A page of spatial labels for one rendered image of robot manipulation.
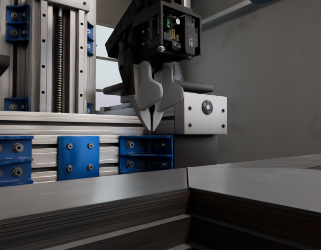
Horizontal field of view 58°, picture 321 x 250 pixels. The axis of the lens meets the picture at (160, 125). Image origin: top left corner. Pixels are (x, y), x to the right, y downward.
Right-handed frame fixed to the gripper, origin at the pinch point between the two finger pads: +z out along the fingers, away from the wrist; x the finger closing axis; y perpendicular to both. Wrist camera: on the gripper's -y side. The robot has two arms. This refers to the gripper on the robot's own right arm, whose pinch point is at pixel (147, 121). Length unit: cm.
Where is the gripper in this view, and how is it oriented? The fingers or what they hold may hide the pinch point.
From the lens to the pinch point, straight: 40.8
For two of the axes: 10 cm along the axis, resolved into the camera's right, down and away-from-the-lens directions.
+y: 6.4, -0.2, -7.7
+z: 0.0, 10.0, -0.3
